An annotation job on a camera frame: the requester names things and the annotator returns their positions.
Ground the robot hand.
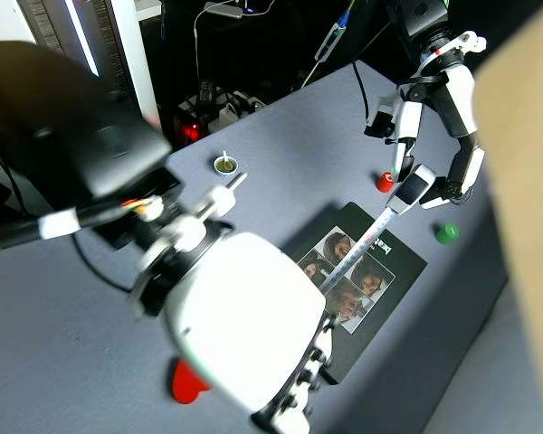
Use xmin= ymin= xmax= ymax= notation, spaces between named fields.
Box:
xmin=384 ymin=65 xmax=486 ymax=212
xmin=165 ymin=230 xmax=336 ymax=434

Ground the grey tape measure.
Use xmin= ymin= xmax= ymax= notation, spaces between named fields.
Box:
xmin=319 ymin=163 xmax=435 ymax=295

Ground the Let It Be album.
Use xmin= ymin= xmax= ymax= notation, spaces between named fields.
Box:
xmin=280 ymin=202 xmax=429 ymax=385

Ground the blurred beige foreground object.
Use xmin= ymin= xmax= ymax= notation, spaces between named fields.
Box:
xmin=472 ymin=0 xmax=543 ymax=434

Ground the red heart block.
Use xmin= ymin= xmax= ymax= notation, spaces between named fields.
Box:
xmin=170 ymin=359 xmax=212 ymax=404

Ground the green cylinder block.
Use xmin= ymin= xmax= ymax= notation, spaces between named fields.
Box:
xmin=435 ymin=222 xmax=461 ymax=246

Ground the small cup with spoon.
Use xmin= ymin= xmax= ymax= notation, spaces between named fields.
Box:
xmin=213 ymin=150 xmax=239 ymax=176

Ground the red glowing light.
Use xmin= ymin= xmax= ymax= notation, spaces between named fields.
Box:
xmin=178 ymin=118 xmax=205 ymax=146

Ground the grey table cloth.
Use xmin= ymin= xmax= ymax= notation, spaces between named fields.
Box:
xmin=0 ymin=61 xmax=510 ymax=434

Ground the white power strip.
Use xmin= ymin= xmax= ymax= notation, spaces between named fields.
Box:
xmin=216 ymin=90 xmax=268 ymax=126

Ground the black power adapter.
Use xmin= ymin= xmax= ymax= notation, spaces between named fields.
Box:
xmin=197 ymin=79 xmax=219 ymax=109

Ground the silver flat device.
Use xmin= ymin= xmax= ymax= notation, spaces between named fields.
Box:
xmin=202 ymin=0 xmax=245 ymax=20

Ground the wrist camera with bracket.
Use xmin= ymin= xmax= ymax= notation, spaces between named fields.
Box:
xmin=364 ymin=103 xmax=397 ymax=139

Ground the black camera cable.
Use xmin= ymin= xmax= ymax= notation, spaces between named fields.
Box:
xmin=351 ymin=61 xmax=373 ymax=126
xmin=71 ymin=234 xmax=135 ymax=293

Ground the thin white cable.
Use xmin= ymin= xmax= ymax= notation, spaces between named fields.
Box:
xmin=192 ymin=0 xmax=277 ymax=85

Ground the white vertical stand post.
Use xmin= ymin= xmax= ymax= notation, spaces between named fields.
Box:
xmin=62 ymin=0 xmax=160 ymax=123

